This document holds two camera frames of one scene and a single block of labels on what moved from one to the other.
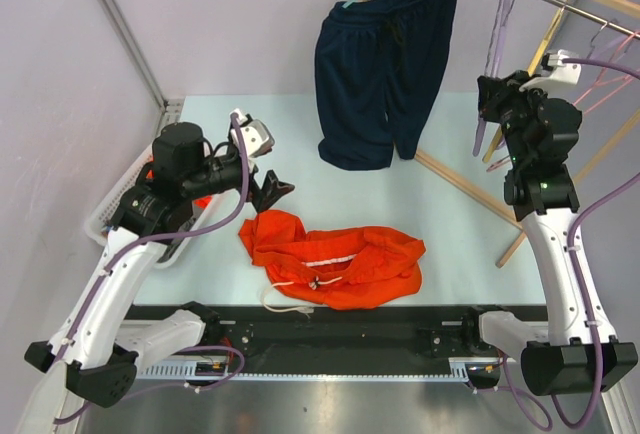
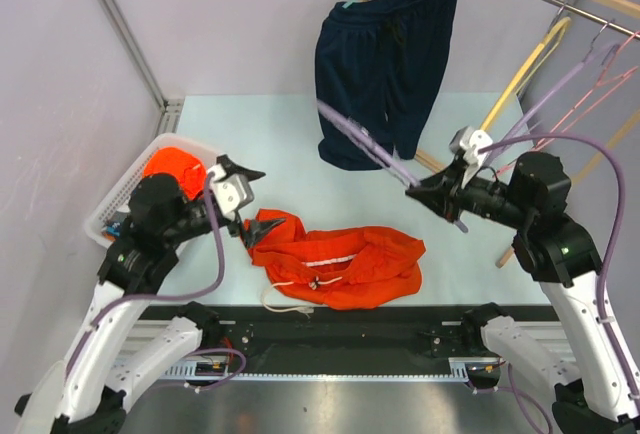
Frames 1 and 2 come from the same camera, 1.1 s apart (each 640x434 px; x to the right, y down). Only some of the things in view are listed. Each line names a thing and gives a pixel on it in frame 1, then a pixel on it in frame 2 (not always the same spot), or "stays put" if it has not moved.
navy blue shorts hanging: (382, 56) stays put
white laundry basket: (103, 216) stays put
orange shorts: (345, 268) stays put
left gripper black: (271, 190) to (258, 228)
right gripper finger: (489, 98) to (441, 191)
